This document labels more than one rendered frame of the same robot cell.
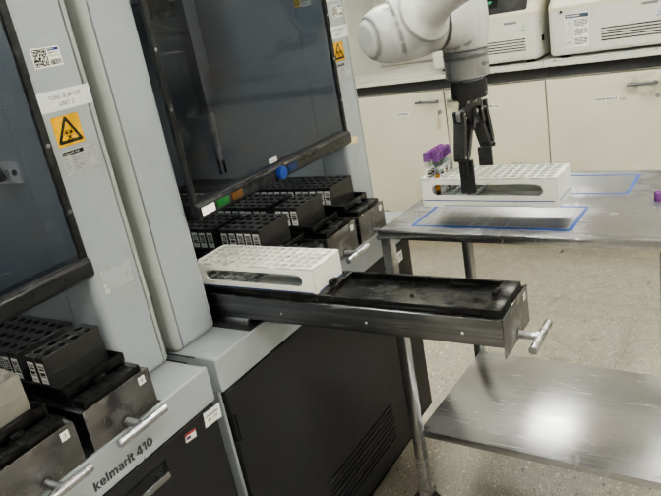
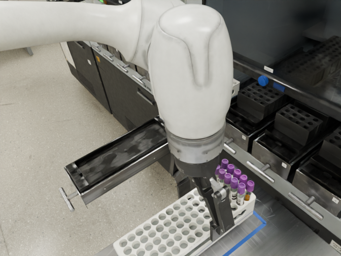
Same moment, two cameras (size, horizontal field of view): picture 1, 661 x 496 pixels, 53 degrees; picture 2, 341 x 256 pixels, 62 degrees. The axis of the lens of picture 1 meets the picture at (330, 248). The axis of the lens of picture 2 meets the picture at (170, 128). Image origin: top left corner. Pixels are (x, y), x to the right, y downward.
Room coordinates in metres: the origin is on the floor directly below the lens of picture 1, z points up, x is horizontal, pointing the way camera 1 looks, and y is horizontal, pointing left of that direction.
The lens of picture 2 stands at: (1.48, -0.64, 1.45)
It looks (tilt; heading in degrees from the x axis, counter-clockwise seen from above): 42 degrees down; 114
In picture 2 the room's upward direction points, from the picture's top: 8 degrees counter-clockwise
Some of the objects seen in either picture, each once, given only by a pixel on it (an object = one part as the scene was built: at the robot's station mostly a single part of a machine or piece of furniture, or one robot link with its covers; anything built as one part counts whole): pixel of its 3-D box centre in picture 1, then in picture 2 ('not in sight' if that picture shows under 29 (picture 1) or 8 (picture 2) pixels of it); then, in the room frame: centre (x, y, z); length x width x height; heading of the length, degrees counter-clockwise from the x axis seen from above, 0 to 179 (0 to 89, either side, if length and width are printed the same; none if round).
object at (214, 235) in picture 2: (486, 161); (216, 228); (1.42, -0.37, 0.93); 0.03 x 0.01 x 0.07; 53
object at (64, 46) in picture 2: not in sight; (63, 48); (-0.18, 1.12, 0.43); 0.27 x 0.02 x 0.36; 145
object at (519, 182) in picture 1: (493, 185); (188, 226); (1.36, -0.36, 0.89); 0.30 x 0.10 x 0.06; 53
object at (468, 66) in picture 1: (466, 65); (195, 133); (1.38, -0.34, 1.14); 0.09 x 0.09 x 0.06
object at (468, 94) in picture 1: (469, 101); (197, 163); (1.38, -0.34, 1.07); 0.08 x 0.07 x 0.09; 143
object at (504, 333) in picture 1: (348, 301); (161, 135); (1.16, -0.01, 0.78); 0.73 x 0.14 x 0.09; 55
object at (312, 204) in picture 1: (307, 212); (292, 127); (1.56, 0.04, 0.85); 0.12 x 0.02 x 0.06; 145
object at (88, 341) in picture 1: (73, 357); not in sight; (0.98, 0.44, 0.85); 0.12 x 0.02 x 0.06; 146
